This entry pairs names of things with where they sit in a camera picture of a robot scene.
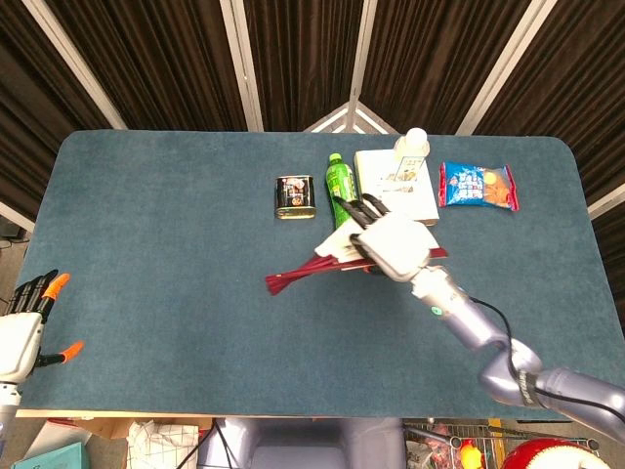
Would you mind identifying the white checked bag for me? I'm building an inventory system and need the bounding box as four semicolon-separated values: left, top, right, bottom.
125;419;200;469

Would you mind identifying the white bottle with label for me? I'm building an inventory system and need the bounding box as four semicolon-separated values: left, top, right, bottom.
393;127;432;186

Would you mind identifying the white frame rail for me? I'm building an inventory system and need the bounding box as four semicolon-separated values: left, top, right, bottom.
588;183;625;221
0;200;35;234

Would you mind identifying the white paper sheet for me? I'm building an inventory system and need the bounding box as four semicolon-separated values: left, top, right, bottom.
27;419;94;456

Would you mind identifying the blue table mat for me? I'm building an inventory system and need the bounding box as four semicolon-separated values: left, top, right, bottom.
12;129;621;421

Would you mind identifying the red white folding fan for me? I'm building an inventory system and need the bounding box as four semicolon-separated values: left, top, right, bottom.
265;222;449;298

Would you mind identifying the red white ball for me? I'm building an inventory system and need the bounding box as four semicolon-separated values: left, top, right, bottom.
500;438;605;469

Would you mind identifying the brown cardboard box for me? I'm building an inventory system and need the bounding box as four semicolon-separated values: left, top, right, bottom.
77;417;214;441

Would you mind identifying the white frame base brace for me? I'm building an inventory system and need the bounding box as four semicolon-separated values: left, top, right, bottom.
303;101;399;134

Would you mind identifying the green tea bottle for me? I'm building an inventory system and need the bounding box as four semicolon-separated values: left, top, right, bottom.
325;152;365;231

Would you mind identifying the white frame post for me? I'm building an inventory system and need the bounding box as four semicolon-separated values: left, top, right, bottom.
456;0;558;136
219;0;265;132
348;0;381;105
21;0;128;131

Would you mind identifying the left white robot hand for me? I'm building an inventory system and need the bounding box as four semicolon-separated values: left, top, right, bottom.
0;271;85;386

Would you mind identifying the metal wire basket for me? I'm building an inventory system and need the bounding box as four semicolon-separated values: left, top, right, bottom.
402;418;603;469

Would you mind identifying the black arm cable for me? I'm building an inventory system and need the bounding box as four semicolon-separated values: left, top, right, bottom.
467;296;625;417

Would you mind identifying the cream hardcover book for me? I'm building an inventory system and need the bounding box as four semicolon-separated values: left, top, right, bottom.
354;148;440;229

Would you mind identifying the grey robot torso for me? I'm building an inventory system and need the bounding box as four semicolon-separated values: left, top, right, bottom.
197;416;406;469

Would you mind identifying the black gold tin can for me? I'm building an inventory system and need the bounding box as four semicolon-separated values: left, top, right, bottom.
273;175;316;220

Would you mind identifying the dark brown curtain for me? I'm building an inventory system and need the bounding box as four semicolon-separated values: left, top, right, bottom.
0;0;625;275

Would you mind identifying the teal box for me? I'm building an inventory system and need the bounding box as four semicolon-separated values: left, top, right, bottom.
13;442;92;469

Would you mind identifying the blue red snack bag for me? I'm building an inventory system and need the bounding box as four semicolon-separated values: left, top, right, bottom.
437;160;521;213

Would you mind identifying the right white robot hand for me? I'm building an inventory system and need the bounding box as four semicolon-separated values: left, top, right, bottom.
336;193;440;283

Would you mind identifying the yellow toy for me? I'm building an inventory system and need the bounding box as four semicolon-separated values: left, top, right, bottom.
458;438;484;469

